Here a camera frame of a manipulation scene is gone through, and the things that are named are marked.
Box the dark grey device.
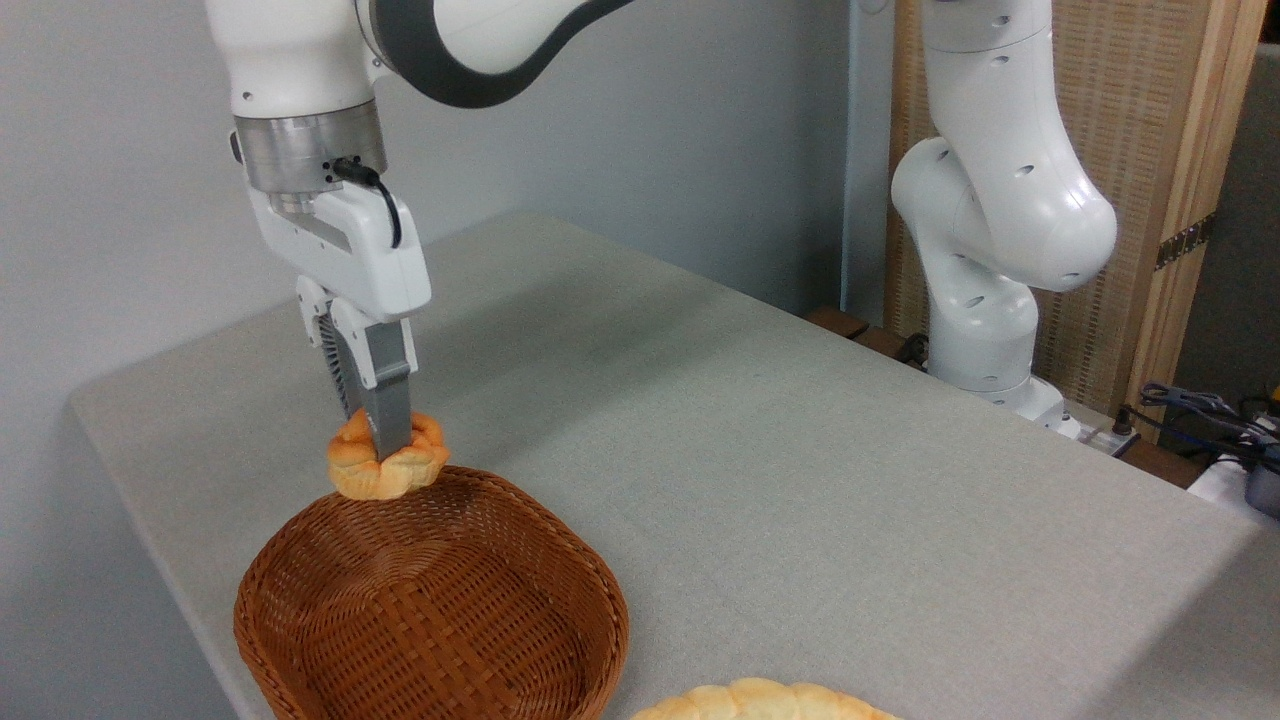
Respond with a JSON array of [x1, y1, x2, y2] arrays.
[[1243, 458, 1280, 520]]

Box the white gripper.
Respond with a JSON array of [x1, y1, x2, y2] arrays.
[[247, 182, 434, 464]]

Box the wooden woven folding screen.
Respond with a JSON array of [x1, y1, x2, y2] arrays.
[[885, 0, 1271, 443]]

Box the large pale bread loaf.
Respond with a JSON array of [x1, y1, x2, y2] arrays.
[[630, 677, 903, 720]]

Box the metal screen hinge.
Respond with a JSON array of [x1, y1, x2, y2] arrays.
[[1154, 212, 1217, 272]]

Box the brown wicker basket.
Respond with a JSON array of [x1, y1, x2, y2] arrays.
[[233, 465, 631, 720]]

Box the grey tablecloth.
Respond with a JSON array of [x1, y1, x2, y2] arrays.
[[68, 210, 1280, 720]]

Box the brown wooden bench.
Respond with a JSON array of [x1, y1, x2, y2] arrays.
[[805, 306, 933, 369]]

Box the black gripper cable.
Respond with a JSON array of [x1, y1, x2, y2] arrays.
[[331, 156, 404, 250]]

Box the blue cable bundle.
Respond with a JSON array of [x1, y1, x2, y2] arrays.
[[1138, 379, 1280, 471]]

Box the small orange bread roll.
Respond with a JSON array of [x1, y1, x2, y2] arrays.
[[326, 409, 452, 502]]

